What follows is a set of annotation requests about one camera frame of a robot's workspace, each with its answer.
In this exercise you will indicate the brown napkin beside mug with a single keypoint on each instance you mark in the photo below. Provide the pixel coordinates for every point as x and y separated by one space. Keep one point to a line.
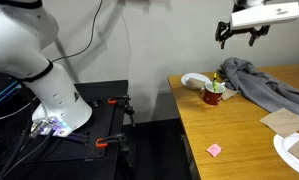
229 94

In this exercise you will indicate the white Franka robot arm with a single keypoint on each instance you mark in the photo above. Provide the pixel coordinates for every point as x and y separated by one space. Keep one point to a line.
29 50

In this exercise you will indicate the grey cloth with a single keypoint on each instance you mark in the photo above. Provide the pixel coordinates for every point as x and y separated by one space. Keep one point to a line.
255 86

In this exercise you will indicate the pink sticky note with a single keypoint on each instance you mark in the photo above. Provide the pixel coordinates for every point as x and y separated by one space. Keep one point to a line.
214 150

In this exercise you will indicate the orange black bar clamp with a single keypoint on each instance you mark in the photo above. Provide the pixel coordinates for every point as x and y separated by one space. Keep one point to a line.
110 140
120 99

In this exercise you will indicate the red mug white interior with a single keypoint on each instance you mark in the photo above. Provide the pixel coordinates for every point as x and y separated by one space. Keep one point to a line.
212 97

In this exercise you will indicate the large white paper plate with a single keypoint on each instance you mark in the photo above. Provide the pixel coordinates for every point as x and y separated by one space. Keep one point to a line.
284 150

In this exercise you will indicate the dark blue clamp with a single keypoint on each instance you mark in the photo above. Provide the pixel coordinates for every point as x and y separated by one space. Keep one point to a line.
79 137

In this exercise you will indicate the large flat brown napkin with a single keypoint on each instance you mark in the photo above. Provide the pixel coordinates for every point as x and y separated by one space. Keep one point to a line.
284 121

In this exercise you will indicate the green marker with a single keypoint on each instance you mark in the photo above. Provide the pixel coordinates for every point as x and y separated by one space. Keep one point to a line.
214 81

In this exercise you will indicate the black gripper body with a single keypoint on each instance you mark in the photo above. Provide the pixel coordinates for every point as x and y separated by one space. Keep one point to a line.
242 31

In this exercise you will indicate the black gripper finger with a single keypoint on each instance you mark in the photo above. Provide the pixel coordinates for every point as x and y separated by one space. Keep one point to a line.
257 33
223 31

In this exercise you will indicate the small white paper plate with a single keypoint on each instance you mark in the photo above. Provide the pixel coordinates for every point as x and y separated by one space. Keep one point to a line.
189 77

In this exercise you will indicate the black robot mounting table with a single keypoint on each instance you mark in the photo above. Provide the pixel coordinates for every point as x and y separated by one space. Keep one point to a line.
102 120

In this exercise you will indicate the black box with blue stripes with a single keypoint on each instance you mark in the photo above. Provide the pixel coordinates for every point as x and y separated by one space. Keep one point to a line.
2 91

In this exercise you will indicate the brown napkin on small plate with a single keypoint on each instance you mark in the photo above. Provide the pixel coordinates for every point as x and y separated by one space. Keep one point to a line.
195 83

